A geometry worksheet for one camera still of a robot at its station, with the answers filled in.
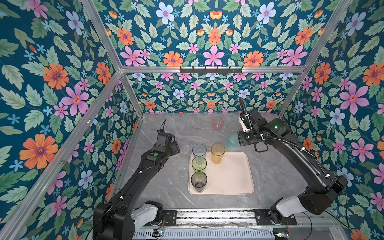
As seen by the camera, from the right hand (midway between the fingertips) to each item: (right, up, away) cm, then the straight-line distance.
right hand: (241, 136), depth 73 cm
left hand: (-34, -4, +8) cm, 36 cm away
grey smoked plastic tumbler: (-21, -23, +4) cm, 31 cm away
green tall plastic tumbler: (-21, -17, +14) cm, 30 cm away
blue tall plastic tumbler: (-21, -9, +13) cm, 26 cm away
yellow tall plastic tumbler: (-10, -9, +16) cm, 21 cm away
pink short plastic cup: (-8, +8, +37) cm, 38 cm away
